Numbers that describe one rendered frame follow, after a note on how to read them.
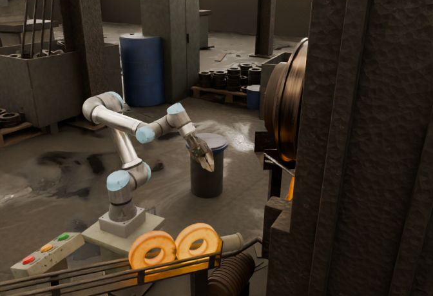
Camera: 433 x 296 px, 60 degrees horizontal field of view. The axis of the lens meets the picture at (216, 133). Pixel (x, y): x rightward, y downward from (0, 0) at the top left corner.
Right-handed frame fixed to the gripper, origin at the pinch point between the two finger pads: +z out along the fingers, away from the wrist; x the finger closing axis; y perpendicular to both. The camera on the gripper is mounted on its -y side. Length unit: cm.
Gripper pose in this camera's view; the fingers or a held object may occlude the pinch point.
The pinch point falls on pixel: (211, 168)
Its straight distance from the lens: 181.8
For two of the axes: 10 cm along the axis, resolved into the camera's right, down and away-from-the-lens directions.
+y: -1.8, 1.4, -9.7
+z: 5.1, 8.6, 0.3
